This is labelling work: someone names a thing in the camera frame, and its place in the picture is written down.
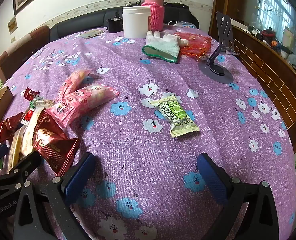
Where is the light green snack packet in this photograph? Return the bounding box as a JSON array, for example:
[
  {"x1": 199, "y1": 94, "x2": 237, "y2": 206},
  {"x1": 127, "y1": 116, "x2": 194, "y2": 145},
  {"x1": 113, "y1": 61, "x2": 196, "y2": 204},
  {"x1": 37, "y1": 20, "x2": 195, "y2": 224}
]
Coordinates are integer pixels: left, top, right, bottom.
[{"x1": 150, "y1": 94, "x2": 200, "y2": 138}]

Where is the red and white snack packet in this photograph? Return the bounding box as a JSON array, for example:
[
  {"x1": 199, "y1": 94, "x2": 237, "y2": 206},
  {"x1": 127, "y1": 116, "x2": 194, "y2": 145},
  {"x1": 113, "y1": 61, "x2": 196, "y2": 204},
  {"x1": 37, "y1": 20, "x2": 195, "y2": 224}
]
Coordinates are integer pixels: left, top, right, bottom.
[{"x1": 20, "y1": 108, "x2": 36, "y2": 126}]

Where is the small red candy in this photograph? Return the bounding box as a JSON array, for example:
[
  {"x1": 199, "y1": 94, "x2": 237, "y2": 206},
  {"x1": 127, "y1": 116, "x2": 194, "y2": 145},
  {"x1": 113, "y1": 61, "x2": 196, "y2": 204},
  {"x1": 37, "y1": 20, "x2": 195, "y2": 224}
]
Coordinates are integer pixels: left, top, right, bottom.
[{"x1": 20, "y1": 87, "x2": 40, "y2": 102}]

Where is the gold wall plaque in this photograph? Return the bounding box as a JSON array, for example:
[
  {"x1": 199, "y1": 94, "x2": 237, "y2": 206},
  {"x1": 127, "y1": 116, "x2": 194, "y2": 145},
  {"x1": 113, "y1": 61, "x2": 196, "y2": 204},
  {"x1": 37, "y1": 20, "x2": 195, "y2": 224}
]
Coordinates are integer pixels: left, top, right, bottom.
[{"x1": 7, "y1": 16, "x2": 17, "y2": 34}]

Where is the small green candy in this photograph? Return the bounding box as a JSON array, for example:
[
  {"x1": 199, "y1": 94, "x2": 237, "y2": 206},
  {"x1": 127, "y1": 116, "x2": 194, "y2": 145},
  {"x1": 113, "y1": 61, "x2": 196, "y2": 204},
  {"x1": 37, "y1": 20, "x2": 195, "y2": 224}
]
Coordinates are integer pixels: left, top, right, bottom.
[{"x1": 29, "y1": 97, "x2": 43, "y2": 110}]

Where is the pink cartoon snack packet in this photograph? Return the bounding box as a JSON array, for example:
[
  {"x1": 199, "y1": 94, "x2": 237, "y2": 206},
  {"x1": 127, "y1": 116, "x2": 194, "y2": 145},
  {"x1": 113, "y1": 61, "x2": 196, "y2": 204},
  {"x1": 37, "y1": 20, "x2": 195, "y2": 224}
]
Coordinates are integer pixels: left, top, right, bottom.
[
  {"x1": 45, "y1": 84, "x2": 120, "y2": 128},
  {"x1": 59, "y1": 69, "x2": 92, "y2": 103}
]

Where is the brown armchair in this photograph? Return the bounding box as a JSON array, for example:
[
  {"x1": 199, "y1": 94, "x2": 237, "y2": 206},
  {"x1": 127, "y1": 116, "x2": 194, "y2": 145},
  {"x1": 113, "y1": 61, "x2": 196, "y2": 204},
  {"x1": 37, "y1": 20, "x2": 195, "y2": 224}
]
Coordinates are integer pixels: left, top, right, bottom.
[{"x1": 0, "y1": 25, "x2": 51, "y2": 83}]

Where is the white glove with green cuff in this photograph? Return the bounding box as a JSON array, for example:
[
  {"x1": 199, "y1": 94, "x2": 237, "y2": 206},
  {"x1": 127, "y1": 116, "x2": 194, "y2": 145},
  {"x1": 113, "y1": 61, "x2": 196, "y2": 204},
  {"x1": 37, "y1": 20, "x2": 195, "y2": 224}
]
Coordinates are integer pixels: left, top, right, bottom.
[{"x1": 142, "y1": 30, "x2": 189, "y2": 63}]

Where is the pink thermos with knitted sleeve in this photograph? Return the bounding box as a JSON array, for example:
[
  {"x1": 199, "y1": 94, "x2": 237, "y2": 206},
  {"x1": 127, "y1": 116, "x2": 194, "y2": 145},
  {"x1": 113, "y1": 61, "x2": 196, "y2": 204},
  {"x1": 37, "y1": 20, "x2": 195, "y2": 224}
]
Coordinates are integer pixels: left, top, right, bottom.
[{"x1": 141, "y1": 0, "x2": 165, "y2": 32}]

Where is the black bag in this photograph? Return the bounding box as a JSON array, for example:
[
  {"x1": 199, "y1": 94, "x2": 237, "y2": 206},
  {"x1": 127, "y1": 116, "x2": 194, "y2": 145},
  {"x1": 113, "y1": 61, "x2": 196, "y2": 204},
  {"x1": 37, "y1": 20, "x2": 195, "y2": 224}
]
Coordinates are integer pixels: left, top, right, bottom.
[{"x1": 163, "y1": 2, "x2": 191, "y2": 26}]

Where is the white plastic jar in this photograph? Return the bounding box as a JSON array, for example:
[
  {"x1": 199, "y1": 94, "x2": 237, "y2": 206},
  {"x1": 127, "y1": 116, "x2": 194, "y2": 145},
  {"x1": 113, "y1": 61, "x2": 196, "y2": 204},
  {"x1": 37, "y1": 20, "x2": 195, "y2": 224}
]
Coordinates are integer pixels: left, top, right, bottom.
[{"x1": 122, "y1": 6, "x2": 151, "y2": 38}]

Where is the purple floral tablecloth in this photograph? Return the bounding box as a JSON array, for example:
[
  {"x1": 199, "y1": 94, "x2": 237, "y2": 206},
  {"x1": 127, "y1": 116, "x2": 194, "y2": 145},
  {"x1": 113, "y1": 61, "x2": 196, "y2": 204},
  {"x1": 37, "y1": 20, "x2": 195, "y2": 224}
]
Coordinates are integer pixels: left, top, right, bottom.
[{"x1": 3, "y1": 25, "x2": 296, "y2": 240}]

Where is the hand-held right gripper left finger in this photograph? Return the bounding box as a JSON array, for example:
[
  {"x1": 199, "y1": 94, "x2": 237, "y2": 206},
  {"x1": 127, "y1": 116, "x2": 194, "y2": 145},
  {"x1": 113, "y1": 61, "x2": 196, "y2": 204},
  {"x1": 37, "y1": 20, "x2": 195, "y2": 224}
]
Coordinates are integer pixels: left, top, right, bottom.
[{"x1": 13, "y1": 152, "x2": 96, "y2": 240}]

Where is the blue patterned packet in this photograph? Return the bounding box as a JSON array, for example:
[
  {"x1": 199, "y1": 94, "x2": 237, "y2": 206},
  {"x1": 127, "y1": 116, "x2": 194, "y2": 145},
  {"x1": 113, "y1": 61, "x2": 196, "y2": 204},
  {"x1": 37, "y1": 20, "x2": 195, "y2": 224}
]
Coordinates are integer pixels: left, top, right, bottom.
[{"x1": 175, "y1": 21, "x2": 196, "y2": 29}]

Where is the red plastic bag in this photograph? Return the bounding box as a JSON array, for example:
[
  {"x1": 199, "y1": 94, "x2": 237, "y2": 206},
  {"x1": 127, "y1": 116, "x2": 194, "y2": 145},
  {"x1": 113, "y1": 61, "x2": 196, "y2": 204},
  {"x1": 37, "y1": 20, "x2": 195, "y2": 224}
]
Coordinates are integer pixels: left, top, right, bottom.
[{"x1": 174, "y1": 32, "x2": 212, "y2": 60}]

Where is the black charger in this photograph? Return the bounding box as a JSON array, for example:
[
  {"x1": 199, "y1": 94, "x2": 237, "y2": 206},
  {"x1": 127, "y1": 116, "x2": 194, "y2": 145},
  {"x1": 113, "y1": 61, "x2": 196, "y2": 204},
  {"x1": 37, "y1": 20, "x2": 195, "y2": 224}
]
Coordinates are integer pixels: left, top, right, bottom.
[{"x1": 106, "y1": 12, "x2": 124, "y2": 33}]

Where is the wooden glass partition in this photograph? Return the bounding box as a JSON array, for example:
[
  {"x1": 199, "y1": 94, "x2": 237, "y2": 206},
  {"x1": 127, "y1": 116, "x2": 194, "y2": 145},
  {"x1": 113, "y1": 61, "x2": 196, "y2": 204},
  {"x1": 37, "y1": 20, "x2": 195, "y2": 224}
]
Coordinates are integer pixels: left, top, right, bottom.
[{"x1": 208, "y1": 0, "x2": 296, "y2": 153}]

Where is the grey phone stand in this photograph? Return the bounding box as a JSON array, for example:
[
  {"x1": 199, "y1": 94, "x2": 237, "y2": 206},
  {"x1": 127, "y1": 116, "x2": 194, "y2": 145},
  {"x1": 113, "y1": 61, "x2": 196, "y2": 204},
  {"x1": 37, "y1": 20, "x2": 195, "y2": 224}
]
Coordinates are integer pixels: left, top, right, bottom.
[{"x1": 198, "y1": 11, "x2": 241, "y2": 85}]

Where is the gold cream snack packet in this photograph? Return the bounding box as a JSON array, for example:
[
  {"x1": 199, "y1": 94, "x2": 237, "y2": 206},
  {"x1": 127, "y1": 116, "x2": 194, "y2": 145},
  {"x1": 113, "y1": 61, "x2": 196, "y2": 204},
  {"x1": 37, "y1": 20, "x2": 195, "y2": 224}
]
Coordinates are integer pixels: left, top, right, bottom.
[
  {"x1": 20, "y1": 100, "x2": 49, "y2": 156},
  {"x1": 7, "y1": 127, "x2": 26, "y2": 174}
]

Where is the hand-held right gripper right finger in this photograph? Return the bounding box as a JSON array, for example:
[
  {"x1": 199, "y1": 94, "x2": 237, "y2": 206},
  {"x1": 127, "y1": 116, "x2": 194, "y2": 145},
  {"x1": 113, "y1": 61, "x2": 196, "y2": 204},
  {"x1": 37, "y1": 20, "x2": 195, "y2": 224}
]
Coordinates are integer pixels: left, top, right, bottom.
[{"x1": 197, "y1": 153, "x2": 279, "y2": 240}]

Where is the large dark red snack packet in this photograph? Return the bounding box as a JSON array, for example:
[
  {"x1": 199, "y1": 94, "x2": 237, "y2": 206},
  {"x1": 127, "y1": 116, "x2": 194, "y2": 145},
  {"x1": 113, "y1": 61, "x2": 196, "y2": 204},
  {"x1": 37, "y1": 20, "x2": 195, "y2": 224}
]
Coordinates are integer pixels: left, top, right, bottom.
[
  {"x1": 32, "y1": 110, "x2": 81, "y2": 177},
  {"x1": 0, "y1": 112, "x2": 25, "y2": 143}
]

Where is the black sofa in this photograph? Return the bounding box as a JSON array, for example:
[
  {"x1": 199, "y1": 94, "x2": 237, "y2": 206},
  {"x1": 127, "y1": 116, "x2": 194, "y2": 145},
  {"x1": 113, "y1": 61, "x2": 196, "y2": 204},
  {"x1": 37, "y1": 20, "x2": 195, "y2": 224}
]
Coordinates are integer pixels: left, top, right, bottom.
[{"x1": 50, "y1": 2, "x2": 200, "y2": 41}]

